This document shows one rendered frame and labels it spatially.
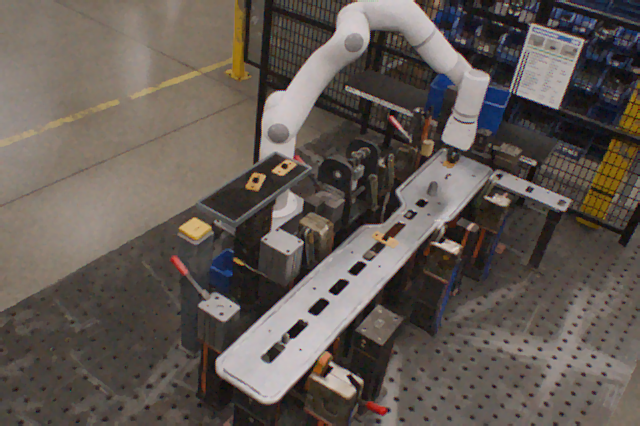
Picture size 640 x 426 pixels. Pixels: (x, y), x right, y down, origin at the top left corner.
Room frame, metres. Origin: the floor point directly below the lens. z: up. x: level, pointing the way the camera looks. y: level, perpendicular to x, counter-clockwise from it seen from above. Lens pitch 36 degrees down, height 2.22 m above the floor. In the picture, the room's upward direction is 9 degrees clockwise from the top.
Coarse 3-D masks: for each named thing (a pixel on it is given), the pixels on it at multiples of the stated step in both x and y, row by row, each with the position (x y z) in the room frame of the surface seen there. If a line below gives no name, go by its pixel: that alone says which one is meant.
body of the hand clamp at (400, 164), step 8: (408, 144) 2.08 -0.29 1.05; (400, 152) 2.04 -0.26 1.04; (400, 160) 2.03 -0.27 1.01; (408, 160) 2.02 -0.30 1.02; (416, 160) 2.05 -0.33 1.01; (400, 168) 2.03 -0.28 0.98; (408, 168) 2.01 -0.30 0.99; (400, 176) 2.02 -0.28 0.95; (408, 176) 2.01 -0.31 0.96; (400, 184) 2.03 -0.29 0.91; (392, 192) 2.04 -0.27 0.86; (392, 200) 2.04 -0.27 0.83; (392, 208) 2.03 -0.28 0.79; (384, 216) 2.04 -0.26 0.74
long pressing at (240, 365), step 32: (416, 192) 1.85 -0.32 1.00; (448, 192) 1.88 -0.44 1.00; (384, 224) 1.64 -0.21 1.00; (416, 224) 1.67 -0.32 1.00; (352, 256) 1.46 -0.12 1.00; (384, 256) 1.48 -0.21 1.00; (320, 288) 1.30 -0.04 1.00; (352, 288) 1.32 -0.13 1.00; (288, 320) 1.17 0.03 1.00; (320, 320) 1.18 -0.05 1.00; (352, 320) 1.21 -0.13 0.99; (224, 352) 1.03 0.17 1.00; (256, 352) 1.04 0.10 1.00; (288, 352) 1.06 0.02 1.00; (320, 352) 1.08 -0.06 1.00; (256, 384) 0.95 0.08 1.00; (288, 384) 0.97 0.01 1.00
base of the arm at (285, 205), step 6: (288, 192) 1.92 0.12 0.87; (276, 198) 1.88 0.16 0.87; (282, 198) 1.89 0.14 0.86; (288, 198) 1.97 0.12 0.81; (294, 198) 1.97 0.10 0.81; (276, 204) 1.88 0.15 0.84; (282, 204) 1.89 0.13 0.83; (288, 204) 1.93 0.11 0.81; (294, 204) 1.93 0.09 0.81; (276, 210) 1.88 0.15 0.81; (282, 210) 1.89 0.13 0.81; (288, 210) 1.89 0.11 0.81; (294, 210) 1.90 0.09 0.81; (276, 216) 1.85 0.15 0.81; (282, 216) 1.85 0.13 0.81
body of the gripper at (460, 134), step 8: (456, 120) 1.95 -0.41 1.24; (448, 128) 1.97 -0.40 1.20; (456, 128) 1.95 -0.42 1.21; (464, 128) 1.94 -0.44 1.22; (472, 128) 1.93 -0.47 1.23; (448, 136) 1.96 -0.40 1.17; (456, 136) 1.95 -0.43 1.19; (464, 136) 1.94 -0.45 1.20; (472, 136) 1.94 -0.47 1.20; (456, 144) 1.95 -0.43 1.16; (464, 144) 1.93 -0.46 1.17
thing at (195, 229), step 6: (192, 222) 1.31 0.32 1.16; (198, 222) 1.31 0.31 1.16; (180, 228) 1.28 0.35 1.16; (186, 228) 1.28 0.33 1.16; (192, 228) 1.28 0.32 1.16; (198, 228) 1.29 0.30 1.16; (204, 228) 1.29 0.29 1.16; (210, 228) 1.30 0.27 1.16; (186, 234) 1.26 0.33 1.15; (192, 234) 1.26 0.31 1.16; (198, 234) 1.26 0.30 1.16; (204, 234) 1.28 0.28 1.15
